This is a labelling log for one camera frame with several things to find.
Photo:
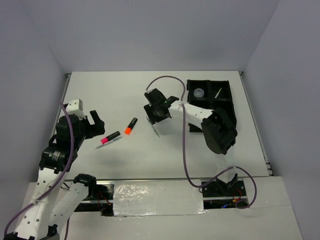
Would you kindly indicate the green thin pen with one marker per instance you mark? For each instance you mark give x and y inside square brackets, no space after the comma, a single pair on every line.
[153,128]

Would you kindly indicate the grey thin pen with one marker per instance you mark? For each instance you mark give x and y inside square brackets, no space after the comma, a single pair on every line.
[109,142]

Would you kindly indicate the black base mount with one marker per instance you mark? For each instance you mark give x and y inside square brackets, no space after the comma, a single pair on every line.
[100,201]
[217,197]

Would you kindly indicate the silver foil cover plate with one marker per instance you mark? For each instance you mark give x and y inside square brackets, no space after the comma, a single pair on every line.
[156,198]

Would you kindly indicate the orange highlighter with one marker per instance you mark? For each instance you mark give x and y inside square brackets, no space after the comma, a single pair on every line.
[131,125]

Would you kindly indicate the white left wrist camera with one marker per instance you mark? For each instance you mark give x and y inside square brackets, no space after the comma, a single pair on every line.
[75,107]

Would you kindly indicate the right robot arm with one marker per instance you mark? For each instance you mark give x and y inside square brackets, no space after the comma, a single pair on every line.
[218,130]

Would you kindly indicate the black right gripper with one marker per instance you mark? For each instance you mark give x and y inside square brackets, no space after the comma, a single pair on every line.
[148,109]

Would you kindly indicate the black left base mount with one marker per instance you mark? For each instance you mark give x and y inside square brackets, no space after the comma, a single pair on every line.
[100,201]

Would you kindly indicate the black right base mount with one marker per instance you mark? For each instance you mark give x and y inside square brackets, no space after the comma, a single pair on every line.
[217,197]

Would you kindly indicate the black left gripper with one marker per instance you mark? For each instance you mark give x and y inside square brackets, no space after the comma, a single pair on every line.
[98,128]

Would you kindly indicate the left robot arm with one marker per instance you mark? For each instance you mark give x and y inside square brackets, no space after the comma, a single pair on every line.
[45,216]

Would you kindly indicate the clear round pin jar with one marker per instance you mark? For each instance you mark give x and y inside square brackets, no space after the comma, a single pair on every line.
[198,93]

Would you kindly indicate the pink highlighter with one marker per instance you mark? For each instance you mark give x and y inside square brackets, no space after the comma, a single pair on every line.
[110,137]

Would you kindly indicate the yellow thin pen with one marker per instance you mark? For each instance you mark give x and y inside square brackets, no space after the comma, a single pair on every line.
[218,94]

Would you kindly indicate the black four-compartment tray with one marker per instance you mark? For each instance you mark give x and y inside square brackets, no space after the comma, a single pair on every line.
[211,87]

